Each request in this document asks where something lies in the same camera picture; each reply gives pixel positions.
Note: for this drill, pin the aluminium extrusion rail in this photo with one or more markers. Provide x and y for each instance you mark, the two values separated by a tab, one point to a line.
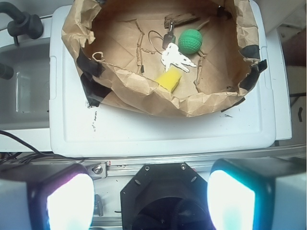
201	163

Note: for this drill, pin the black faucet pipe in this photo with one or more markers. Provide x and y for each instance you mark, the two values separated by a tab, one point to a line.
22	23

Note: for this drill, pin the metal corner bracket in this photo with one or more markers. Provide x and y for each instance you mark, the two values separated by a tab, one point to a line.
97	170

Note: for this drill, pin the white plastic bin lid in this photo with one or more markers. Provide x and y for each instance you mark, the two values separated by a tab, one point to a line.
77	130

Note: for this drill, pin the black octagonal mount plate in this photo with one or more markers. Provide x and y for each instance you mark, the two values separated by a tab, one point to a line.
170	196

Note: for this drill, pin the silver key bunch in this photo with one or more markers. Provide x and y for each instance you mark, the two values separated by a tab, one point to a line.
171	55

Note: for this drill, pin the yellow green sponge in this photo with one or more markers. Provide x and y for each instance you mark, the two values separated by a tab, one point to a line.
170	79

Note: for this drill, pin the green dimpled foam ball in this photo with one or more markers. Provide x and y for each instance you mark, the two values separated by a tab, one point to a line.
190	41

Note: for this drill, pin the brown paper bag tray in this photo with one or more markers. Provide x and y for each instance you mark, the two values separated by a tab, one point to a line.
117	65

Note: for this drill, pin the gripper glowing white right finger pad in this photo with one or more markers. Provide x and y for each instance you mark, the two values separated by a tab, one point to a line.
258	194

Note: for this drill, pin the brown bark wood piece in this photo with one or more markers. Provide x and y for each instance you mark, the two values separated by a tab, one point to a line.
180	19

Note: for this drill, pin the gripper glowing white left finger pad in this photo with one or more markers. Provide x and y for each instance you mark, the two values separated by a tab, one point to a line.
45	197

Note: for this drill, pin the white sink basin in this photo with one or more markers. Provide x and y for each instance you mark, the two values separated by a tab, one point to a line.
24	99

